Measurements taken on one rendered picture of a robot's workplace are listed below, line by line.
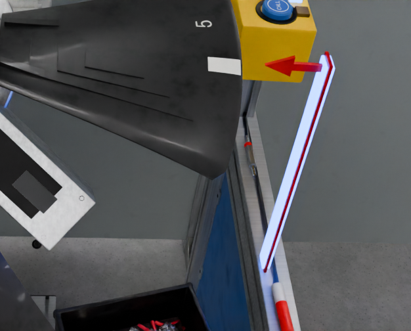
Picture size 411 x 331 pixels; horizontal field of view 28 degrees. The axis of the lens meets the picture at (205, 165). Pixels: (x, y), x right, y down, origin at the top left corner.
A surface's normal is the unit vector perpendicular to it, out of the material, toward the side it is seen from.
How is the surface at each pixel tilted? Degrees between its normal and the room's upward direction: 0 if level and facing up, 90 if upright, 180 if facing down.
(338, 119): 90
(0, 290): 45
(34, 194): 50
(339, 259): 0
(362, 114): 90
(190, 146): 26
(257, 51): 90
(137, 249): 0
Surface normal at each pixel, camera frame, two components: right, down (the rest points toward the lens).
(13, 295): 0.73, -0.23
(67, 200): 0.17, 0.10
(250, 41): 0.10, 0.72
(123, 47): 0.15, -0.57
